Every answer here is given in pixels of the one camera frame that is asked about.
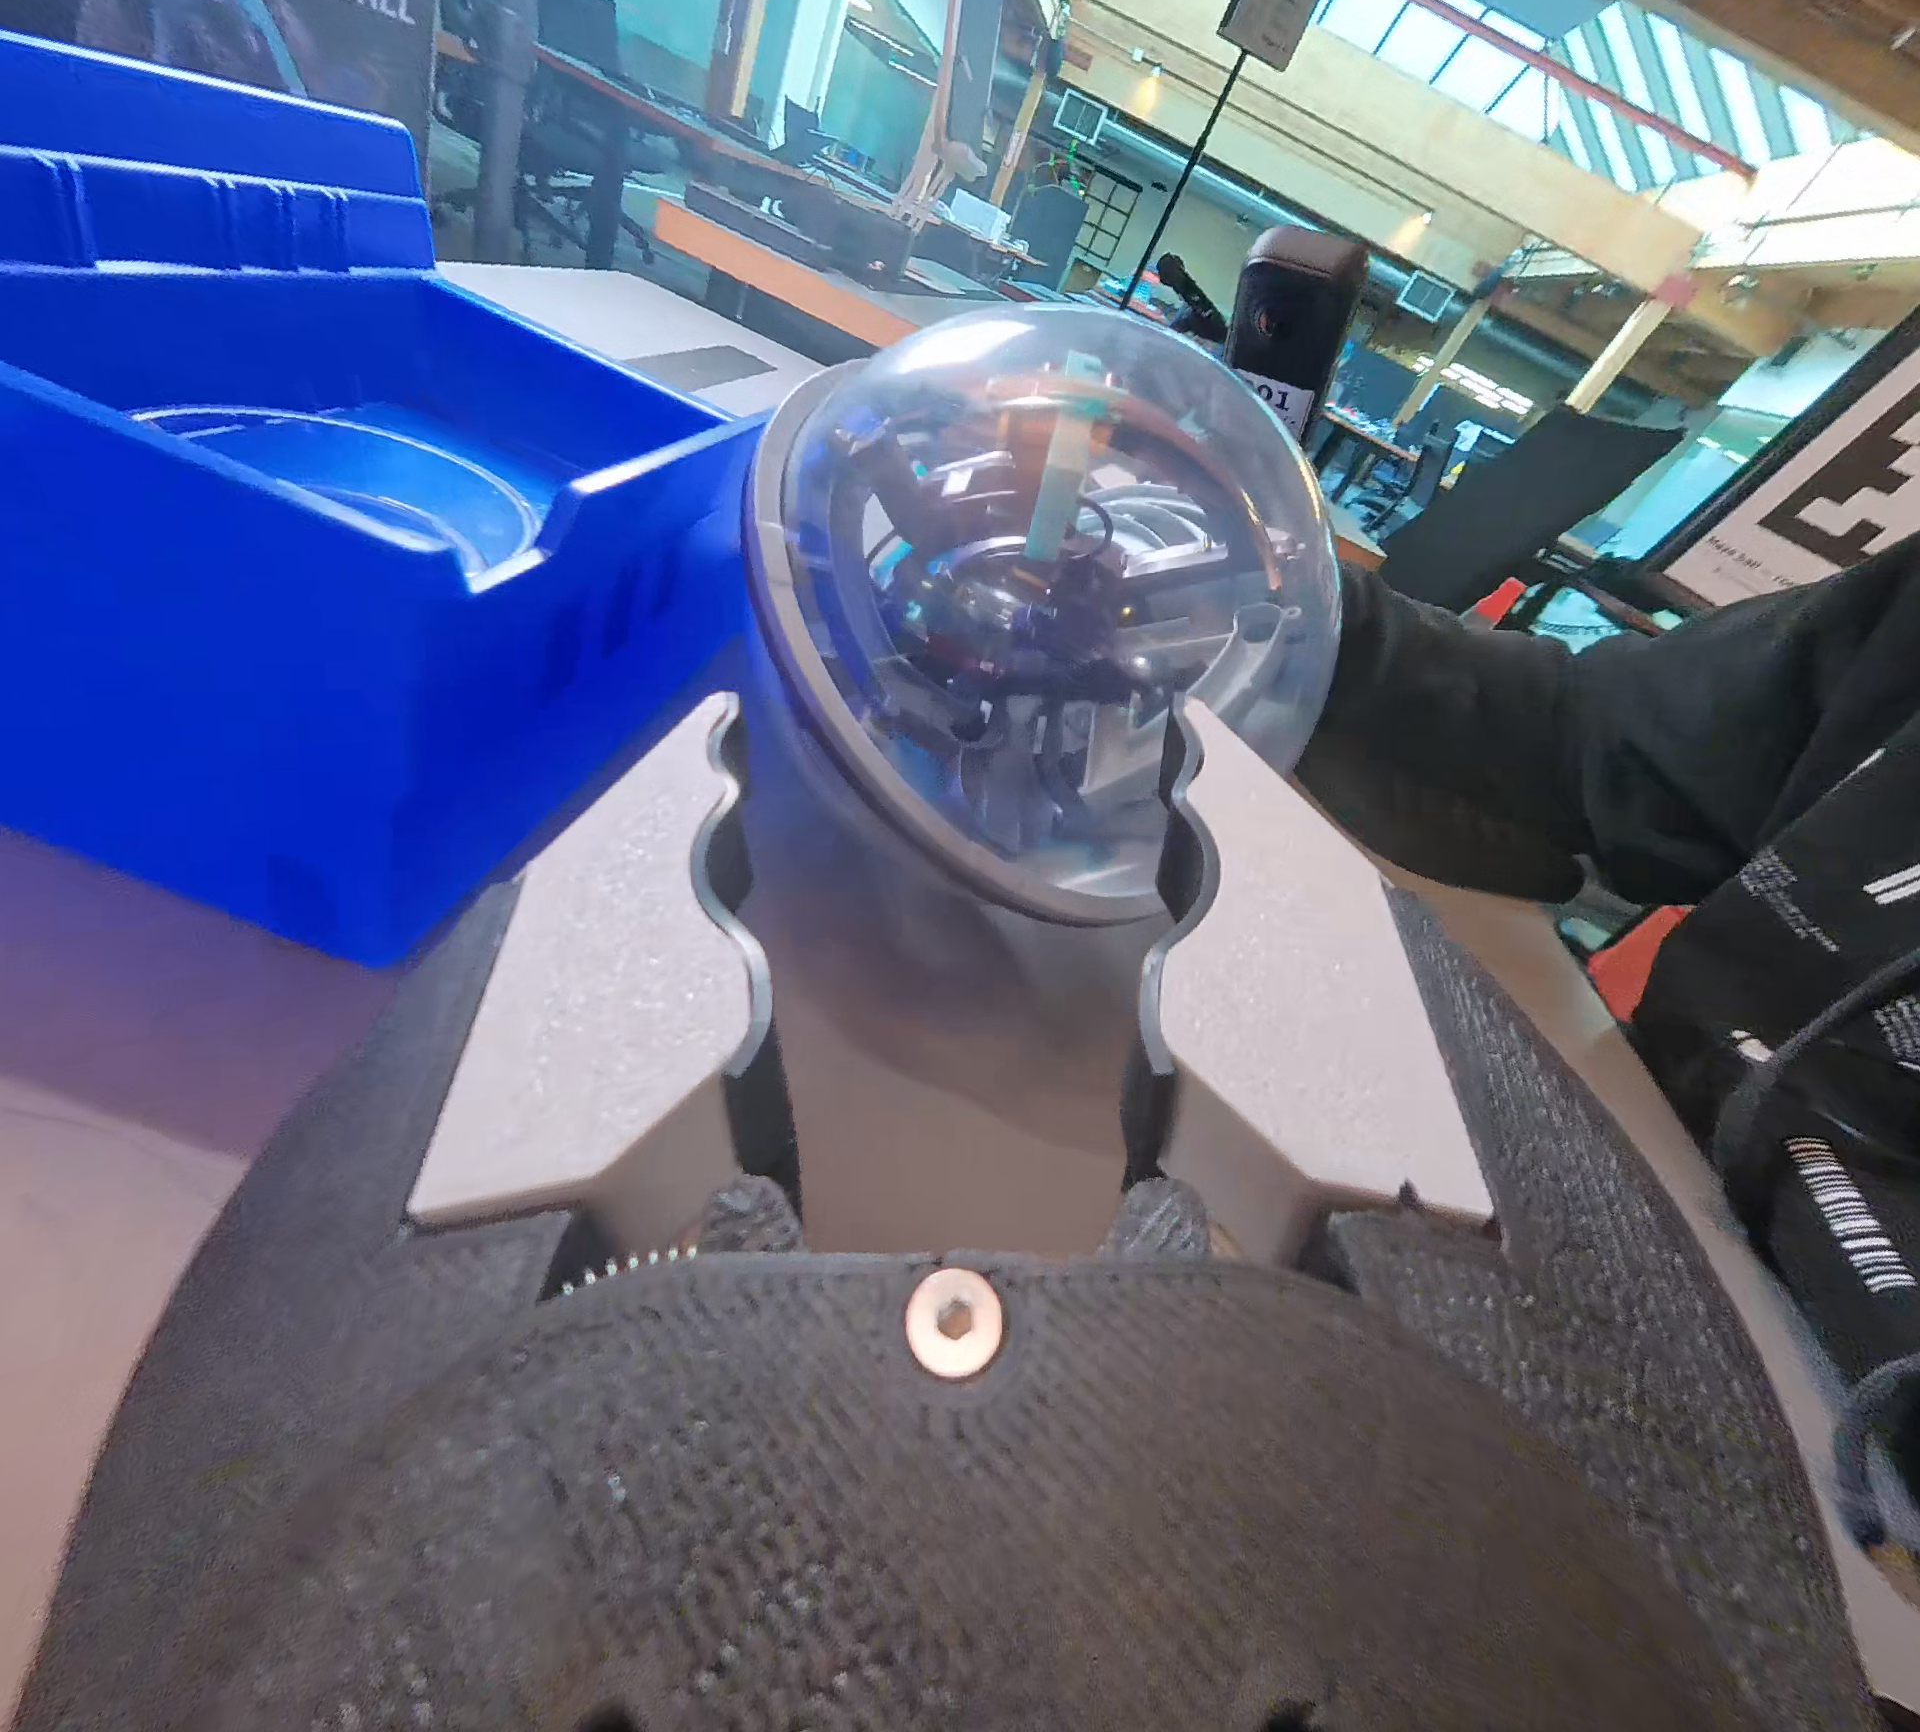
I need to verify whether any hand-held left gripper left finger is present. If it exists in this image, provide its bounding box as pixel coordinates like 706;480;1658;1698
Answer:
408;688;776;1251

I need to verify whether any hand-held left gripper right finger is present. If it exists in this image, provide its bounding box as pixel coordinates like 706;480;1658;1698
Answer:
1135;697;1501;1267

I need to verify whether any clear plastic maze ball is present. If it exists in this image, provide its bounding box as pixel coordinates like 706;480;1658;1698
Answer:
745;306;1343;930

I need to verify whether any clear plastic ball stand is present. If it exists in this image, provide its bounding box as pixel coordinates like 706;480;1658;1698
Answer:
126;403;550;576

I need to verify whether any black fabric chair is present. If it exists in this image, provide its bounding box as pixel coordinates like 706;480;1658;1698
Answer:
1375;405;1686;611

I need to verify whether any wooden desk stand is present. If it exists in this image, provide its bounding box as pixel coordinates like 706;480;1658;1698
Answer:
893;0;995;239

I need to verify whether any blue plastic bin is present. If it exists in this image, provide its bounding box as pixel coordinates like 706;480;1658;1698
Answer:
0;28;780;973

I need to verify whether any black printed hoodie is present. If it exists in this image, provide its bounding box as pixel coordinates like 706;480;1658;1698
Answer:
1627;714;1920;1586

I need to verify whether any orange-edged desk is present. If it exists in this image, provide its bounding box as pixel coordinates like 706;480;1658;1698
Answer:
654;177;1053;344

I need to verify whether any black framed marker sign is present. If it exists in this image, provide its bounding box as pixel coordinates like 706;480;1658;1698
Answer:
1658;306;1920;611

